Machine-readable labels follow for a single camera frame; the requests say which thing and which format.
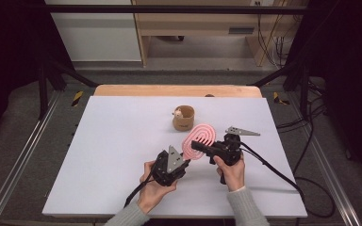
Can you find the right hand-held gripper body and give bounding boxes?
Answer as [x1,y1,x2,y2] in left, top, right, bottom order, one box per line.
[208,125,261,168]

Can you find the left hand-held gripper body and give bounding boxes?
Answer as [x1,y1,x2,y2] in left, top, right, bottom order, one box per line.
[150,144,185,187]

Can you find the pink hairbrush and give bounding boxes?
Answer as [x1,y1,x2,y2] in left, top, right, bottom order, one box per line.
[181,122,217,161]

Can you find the person's right hand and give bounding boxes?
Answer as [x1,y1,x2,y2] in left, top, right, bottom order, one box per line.
[212,153,246,193]

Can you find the person's left hand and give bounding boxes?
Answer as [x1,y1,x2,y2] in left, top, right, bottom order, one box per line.
[137,159,178,215]

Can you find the small brown cup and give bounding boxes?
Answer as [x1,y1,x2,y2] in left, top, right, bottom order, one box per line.
[172,105,196,132]

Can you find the wooden table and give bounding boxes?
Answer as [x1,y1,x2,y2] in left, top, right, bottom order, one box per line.
[93,84,263,99]

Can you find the black metal stand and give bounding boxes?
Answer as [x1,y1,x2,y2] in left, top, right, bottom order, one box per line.
[37,57,100,121]
[248,60,312,121]

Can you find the dark label plate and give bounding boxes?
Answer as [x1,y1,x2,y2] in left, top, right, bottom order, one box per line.
[228,27,255,35]

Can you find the wooden desk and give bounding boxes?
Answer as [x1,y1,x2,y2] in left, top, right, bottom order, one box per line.
[131,0,296,68]

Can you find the black curtain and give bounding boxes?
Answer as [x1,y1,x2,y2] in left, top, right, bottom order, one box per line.
[287,0,362,192]
[0,0,76,152]

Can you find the white cabinet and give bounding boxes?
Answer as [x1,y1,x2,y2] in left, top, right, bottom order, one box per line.
[45,0,142,63]

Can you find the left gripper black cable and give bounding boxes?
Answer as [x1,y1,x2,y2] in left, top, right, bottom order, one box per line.
[123,179,155,209]

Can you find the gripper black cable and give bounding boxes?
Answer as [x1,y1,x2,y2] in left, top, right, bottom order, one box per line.
[123,179,155,209]
[239,141,337,219]

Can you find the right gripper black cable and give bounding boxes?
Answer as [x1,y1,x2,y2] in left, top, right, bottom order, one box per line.
[239,141,337,219]

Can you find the black floor cables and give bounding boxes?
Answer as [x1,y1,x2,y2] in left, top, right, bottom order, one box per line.
[276,78,328,177]

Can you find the aluminium rail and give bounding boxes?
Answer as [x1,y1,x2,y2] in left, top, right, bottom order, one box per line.
[0,90,62,226]
[287,93,362,226]

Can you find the bundle of hanging cables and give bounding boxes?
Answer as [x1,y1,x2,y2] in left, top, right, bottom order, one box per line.
[256,2,288,69]

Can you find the black horizontal frame bar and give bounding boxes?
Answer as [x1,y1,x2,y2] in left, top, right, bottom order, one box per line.
[43,4,312,15]

